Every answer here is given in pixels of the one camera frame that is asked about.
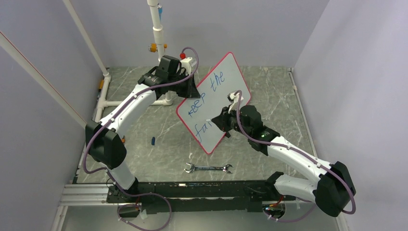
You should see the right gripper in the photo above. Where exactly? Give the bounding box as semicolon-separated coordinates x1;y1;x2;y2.
212;104;252;138

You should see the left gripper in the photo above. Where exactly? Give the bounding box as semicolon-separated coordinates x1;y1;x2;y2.
168;72;200;99

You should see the pink framed whiteboard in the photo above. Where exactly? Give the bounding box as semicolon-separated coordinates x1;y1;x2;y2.
176;52;252;154

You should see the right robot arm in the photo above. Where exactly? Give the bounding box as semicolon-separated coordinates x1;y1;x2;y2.
211;105;357;217

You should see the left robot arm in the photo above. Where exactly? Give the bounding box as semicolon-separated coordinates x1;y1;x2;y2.
85;54;200;202

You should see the silver open end wrench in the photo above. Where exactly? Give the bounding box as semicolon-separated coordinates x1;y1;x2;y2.
184;163;233;174

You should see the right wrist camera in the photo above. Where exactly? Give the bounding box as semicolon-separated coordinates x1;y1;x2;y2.
227;90;243;114

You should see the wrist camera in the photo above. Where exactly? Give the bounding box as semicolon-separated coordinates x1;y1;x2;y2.
227;90;243;114
180;53;197;75

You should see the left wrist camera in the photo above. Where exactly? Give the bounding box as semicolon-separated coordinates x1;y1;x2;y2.
180;53;197;75

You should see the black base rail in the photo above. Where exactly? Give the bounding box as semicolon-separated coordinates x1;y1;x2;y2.
106;180;295;215

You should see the white PVC pipe frame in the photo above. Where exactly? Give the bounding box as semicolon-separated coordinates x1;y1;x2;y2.
0;0;166;127

